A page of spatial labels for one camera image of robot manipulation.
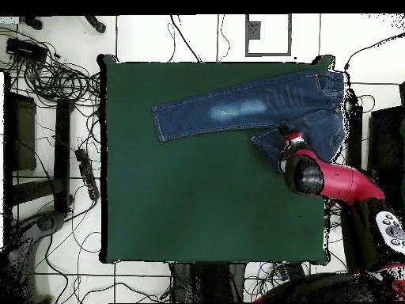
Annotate black frame stand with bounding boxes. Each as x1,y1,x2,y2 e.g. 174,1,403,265
2,72,75,219

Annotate grey chair base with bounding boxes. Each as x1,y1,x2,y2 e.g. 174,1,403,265
4,211,68,302

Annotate black stand foot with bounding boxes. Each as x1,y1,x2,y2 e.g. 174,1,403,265
83,15,107,33
23,15,43,31

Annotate black cable tangle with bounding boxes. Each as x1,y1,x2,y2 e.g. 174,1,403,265
0,27,102,107

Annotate dark green table cloth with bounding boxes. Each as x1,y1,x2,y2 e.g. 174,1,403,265
97,53,335,265

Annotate black cabinet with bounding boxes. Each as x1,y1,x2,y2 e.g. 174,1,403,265
368,81,405,203

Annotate black electronics box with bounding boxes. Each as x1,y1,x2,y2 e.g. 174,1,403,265
5,37,49,63

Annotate grey square frame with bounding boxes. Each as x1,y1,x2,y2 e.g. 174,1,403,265
244,13,293,58

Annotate black power strip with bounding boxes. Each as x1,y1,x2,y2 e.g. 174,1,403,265
74,147,100,201

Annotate black metal column stand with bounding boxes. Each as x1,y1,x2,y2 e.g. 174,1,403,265
170,261,247,303

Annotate black upright bar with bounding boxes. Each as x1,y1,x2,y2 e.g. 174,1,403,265
346,105,364,170

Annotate blue denim jeans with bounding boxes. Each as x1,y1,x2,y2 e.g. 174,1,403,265
151,69,347,172

